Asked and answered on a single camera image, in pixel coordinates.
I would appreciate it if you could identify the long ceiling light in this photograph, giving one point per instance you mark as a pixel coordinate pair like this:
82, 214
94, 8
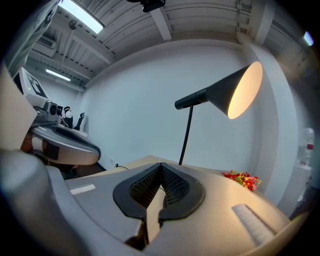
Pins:
308, 38
58, 75
82, 16

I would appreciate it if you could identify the person's left hand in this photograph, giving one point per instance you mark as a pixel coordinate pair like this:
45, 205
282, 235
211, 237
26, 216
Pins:
27, 143

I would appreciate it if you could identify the round ceiling fixture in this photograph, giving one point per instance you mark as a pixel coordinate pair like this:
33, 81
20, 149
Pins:
72, 25

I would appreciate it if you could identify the black white device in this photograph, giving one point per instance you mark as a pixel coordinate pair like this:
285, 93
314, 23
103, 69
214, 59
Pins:
67, 117

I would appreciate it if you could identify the black desk lamp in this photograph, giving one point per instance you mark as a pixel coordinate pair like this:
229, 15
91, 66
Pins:
220, 95

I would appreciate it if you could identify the white water dispenser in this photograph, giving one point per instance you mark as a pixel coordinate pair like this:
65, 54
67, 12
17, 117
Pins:
301, 175

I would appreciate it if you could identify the white pot with artificial flowers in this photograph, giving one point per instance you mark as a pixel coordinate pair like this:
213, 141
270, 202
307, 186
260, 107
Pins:
246, 181

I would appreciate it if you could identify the clear water dispenser bottle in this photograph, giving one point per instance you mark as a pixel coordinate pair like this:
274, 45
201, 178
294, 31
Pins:
307, 145

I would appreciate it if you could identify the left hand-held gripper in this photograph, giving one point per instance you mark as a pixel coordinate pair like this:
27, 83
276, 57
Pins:
35, 90

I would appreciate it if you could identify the black stand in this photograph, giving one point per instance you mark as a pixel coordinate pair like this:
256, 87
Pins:
80, 122

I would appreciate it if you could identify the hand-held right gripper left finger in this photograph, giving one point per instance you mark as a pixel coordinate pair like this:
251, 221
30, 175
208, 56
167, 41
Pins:
105, 200

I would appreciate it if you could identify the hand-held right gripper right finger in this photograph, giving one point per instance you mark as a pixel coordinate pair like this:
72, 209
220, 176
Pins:
220, 212

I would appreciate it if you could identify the white wall socket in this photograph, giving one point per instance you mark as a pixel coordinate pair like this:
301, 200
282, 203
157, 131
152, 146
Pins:
116, 165

